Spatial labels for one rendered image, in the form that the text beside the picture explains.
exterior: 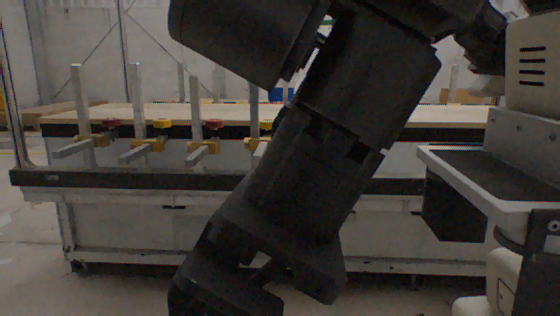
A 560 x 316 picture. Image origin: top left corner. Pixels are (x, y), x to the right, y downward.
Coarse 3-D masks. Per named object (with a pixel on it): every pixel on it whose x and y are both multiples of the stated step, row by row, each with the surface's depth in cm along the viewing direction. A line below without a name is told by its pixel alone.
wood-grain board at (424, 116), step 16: (64, 112) 197; (96, 112) 197; (112, 112) 197; (128, 112) 197; (144, 112) 197; (160, 112) 197; (176, 112) 197; (208, 112) 197; (224, 112) 197; (240, 112) 197; (272, 112) 197; (416, 112) 197; (432, 112) 197; (448, 112) 197; (464, 112) 197; (480, 112) 197; (480, 128) 164
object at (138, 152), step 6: (162, 138) 166; (168, 138) 173; (144, 144) 152; (150, 144) 153; (132, 150) 142; (138, 150) 142; (144, 150) 147; (150, 150) 153; (120, 156) 133; (126, 156) 133; (132, 156) 137; (138, 156) 142; (120, 162) 131; (126, 162) 132
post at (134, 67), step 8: (128, 64) 147; (136, 64) 147; (136, 72) 148; (136, 80) 148; (136, 88) 149; (136, 96) 150; (136, 104) 151; (136, 112) 152; (136, 120) 153; (144, 120) 155; (136, 128) 154; (144, 128) 155; (136, 136) 155; (144, 136) 156; (144, 160) 157
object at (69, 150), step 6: (108, 132) 169; (114, 132) 171; (90, 138) 155; (114, 138) 173; (72, 144) 145; (78, 144) 144; (84, 144) 148; (90, 144) 152; (54, 150) 134; (60, 150) 134; (66, 150) 136; (72, 150) 140; (78, 150) 144; (54, 156) 133; (60, 156) 133; (66, 156) 136
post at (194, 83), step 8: (192, 80) 147; (192, 88) 148; (192, 96) 149; (192, 104) 149; (200, 104) 152; (192, 112) 150; (200, 112) 152; (192, 120) 151; (200, 120) 152; (192, 128) 152; (200, 128) 153; (200, 136) 153; (200, 160) 156
